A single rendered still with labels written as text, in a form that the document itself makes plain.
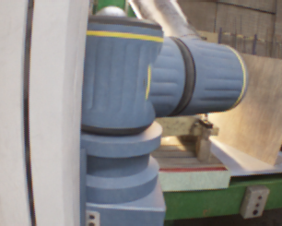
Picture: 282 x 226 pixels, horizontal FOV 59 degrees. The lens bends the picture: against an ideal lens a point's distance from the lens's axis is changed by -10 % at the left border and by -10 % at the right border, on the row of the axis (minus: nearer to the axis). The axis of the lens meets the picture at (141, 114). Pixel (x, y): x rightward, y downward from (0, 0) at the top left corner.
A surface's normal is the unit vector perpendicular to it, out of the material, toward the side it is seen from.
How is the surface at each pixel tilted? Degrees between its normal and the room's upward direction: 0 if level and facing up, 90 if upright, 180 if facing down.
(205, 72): 73
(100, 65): 90
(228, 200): 90
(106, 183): 23
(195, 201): 90
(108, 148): 90
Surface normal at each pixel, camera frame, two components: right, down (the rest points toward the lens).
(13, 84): 0.05, 0.25
